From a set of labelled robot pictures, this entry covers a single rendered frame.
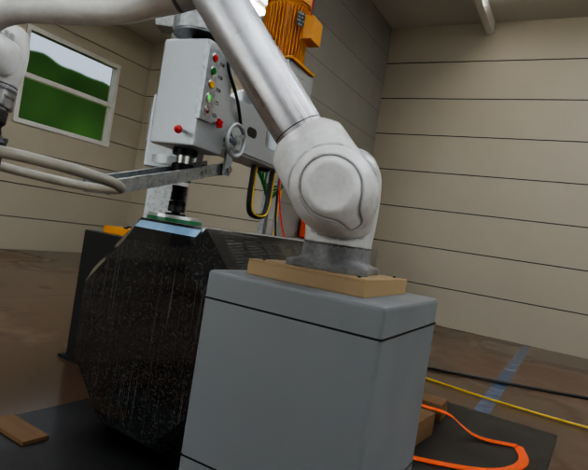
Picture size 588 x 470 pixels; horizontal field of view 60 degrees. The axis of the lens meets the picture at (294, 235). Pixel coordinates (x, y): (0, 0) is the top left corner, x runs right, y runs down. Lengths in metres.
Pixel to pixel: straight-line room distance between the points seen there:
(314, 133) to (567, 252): 6.03
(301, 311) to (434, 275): 6.06
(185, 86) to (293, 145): 1.22
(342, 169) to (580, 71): 6.48
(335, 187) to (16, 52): 0.92
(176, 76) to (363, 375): 1.51
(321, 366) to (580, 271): 5.97
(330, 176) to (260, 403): 0.47
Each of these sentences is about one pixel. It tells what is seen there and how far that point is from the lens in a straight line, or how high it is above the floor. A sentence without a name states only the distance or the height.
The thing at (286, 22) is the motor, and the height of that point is 1.94.
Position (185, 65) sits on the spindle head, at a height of 1.48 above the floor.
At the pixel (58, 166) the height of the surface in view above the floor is 0.98.
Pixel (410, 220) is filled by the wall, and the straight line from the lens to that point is 7.13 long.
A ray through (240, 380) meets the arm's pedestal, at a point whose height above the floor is 0.59.
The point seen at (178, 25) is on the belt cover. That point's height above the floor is 1.63.
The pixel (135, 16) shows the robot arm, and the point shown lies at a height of 1.35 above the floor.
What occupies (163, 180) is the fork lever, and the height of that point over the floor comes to 1.02.
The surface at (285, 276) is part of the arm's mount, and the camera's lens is 1.07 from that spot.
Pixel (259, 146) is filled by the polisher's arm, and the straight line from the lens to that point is 2.46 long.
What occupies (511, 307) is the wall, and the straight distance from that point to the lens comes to 6.86.
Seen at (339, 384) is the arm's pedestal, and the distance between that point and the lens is 0.97.
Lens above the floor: 0.90
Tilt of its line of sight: level
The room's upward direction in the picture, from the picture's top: 9 degrees clockwise
